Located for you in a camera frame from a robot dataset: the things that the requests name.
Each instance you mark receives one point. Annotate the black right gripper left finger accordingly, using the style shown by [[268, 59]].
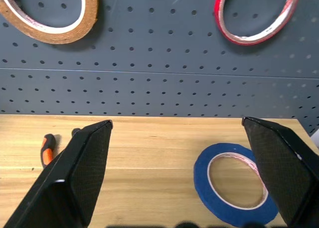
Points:
[[74, 178]]

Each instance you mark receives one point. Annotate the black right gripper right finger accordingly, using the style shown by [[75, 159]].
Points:
[[286, 173]]

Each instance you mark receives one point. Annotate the orange and black pliers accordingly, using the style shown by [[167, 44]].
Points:
[[47, 153]]

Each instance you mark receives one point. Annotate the blue tape roll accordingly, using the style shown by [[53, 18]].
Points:
[[201, 183]]

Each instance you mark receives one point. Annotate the grey pegboard panel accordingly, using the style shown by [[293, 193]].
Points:
[[159, 63]]

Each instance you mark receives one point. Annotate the yellow tape roll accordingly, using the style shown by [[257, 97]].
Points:
[[87, 26]]

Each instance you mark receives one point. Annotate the red tape roll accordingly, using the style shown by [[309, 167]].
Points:
[[218, 21]]

